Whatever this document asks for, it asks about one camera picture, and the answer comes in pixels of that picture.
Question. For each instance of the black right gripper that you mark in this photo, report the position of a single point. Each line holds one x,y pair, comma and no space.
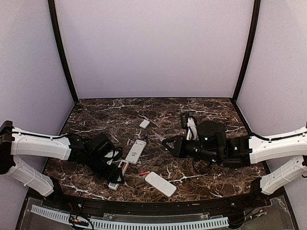
179,152

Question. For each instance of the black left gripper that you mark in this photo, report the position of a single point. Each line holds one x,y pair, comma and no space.
111,175

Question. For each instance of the small white buttoned remote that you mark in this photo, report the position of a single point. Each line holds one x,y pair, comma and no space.
122,167

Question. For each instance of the red blue battery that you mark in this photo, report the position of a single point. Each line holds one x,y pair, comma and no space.
144,173

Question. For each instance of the white TCL remote control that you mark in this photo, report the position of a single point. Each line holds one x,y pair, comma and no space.
136,151

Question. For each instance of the white battery cover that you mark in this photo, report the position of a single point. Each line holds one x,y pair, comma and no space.
144,124

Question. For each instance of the white remote face down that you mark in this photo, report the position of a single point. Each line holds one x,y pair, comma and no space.
160,184

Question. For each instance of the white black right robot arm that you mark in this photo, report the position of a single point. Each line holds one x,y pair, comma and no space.
208,142

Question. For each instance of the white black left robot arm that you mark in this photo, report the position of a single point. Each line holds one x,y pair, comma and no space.
96,153

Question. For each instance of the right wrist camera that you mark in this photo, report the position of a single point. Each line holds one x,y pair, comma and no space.
189,123

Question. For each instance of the black front rail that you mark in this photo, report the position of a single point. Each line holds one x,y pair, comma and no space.
98,207

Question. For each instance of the white slotted cable duct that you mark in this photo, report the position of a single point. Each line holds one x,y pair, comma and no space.
130,222

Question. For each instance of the black right corner post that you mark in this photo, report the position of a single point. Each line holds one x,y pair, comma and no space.
248,49

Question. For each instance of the black corner post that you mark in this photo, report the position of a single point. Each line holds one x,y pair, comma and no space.
60,48
248,49

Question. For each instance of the black left corner post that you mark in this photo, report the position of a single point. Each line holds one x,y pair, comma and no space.
60,48

